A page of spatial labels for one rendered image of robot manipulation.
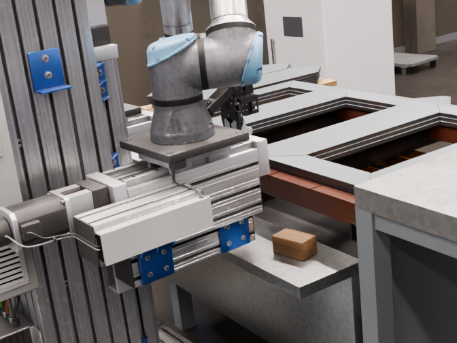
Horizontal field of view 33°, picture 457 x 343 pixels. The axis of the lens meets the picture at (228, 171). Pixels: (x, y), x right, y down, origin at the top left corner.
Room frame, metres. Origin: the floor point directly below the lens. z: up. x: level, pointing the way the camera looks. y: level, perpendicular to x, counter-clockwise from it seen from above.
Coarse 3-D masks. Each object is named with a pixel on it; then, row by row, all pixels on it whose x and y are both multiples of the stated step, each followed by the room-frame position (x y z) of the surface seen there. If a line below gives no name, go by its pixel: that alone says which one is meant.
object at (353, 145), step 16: (272, 96) 2.98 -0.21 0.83; (288, 96) 3.02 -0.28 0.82; (288, 112) 2.61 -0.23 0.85; (304, 112) 2.64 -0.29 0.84; (320, 112) 2.67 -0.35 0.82; (256, 128) 2.53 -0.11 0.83; (400, 128) 2.28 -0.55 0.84; (416, 128) 2.31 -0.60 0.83; (352, 144) 2.17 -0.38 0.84; (368, 144) 2.19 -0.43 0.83; (304, 176) 1.95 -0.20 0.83; (320, 176) 1.89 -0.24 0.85; (352, 192) 1.79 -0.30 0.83
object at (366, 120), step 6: (348, 120) 2.40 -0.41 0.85; (354, 120) 2.39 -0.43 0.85; (360, 120) 2.38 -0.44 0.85; (366, 120) 2.38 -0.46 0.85; (372, 120) 2.37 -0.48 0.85; (378, 120) 2.36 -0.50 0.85; (384, 120) 2.35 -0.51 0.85; (390, 120) 2.34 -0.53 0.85; (372, 126) 2.30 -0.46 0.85; (378, 126) 2.29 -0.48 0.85; (384, 126) 2.29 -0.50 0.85; (390, 126) 2.28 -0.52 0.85
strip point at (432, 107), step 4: (412, 104) 2.52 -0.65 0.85; (416, 104) 2.51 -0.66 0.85; (420, 104) 2.51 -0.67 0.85; (424, 104) 2.50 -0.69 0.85; (428, 104) 2.50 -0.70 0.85; (432, 104) 2.49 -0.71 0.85; (436, 104) 2.48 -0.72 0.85; (420, 108) 2.45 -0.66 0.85; (424, 108) 2.45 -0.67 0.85; (428, 108) 2.44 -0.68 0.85; (432, 108) 2.44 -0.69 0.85; (436, 108) 2.43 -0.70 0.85
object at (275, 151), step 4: (268, 148) 2.18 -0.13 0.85; (272, 148) 2.18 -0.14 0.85; (276, 148) 2.17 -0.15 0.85; (280, 148) 2.17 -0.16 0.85; (268, 152) 2.14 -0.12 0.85; (272, 152) 2.13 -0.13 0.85; (276, 152) 2.13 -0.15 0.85; (280, 152) 2.12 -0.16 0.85; (284, 152) 2.12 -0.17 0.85; (288, 152) 2.12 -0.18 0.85; (292, 152) 2.11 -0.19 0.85; (296, 152) 2.11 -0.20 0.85; (276, 156) 2.10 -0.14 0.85; (280, 156) 2.09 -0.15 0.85; (284, 156) 2.09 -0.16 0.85
